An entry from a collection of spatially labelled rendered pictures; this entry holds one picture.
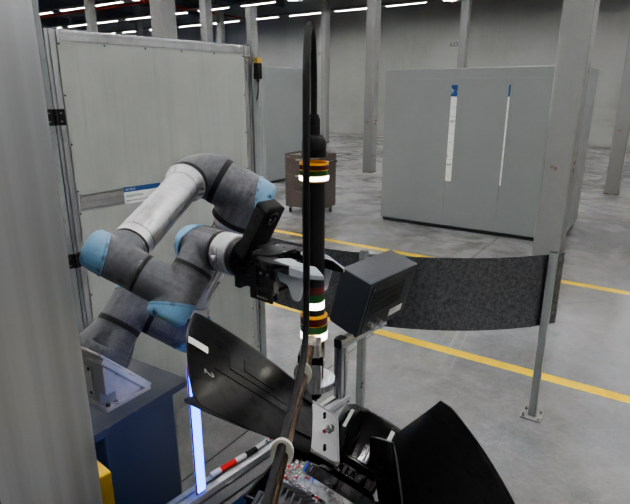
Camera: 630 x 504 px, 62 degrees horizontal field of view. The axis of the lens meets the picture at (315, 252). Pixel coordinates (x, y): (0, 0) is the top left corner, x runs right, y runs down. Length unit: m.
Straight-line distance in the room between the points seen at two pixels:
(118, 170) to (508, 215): 5.29
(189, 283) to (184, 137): 1.91
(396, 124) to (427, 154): 0.60
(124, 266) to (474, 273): 2.10
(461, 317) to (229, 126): 1.61
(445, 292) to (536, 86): 4.36
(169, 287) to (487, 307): 2.15
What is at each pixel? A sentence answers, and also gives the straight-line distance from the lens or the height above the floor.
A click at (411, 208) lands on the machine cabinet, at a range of 7.42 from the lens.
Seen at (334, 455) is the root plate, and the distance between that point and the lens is 0.84.
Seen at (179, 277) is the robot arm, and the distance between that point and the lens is 0.96.
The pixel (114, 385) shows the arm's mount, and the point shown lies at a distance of 1.41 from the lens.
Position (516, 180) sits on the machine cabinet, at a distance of 6.90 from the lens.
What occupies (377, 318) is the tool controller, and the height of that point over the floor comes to 1.09.
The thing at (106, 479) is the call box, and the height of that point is 1.06.
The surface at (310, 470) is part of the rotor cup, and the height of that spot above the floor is 1.20.
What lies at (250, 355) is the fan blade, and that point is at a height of 1.37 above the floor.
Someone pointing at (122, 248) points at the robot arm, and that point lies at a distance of 0.98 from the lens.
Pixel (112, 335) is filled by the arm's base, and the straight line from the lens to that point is 1.43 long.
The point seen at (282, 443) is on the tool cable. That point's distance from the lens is 0.59.
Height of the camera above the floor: 1.74
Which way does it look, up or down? 17 degrees down
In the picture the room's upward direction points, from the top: straight up
